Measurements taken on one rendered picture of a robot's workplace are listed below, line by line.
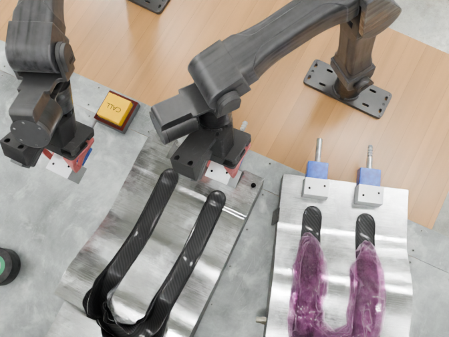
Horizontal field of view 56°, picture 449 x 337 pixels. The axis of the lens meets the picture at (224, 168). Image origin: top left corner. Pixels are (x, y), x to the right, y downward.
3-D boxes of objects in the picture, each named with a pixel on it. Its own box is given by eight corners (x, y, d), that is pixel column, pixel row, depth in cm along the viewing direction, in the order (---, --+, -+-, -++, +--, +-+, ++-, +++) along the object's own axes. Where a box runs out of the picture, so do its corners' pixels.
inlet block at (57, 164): (89, 118, 88) (79, 109, 83) (109, 128, 87) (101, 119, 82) (57, 174, 85) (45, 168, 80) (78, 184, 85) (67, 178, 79)
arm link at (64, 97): (65, 129, 69) (59, 96, 63) (29, 123, 68) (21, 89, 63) (78, 101, 73) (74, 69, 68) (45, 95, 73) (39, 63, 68)
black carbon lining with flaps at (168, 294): (166, 167, 89) (156, 154, 80) (234, 198, 87) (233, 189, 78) (83, 323, 82) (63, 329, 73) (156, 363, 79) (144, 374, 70)
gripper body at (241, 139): (235, 167, 72) (232, 140, 66) (185, 147, 76) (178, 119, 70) (252, 141, 75) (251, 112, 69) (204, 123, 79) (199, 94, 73)
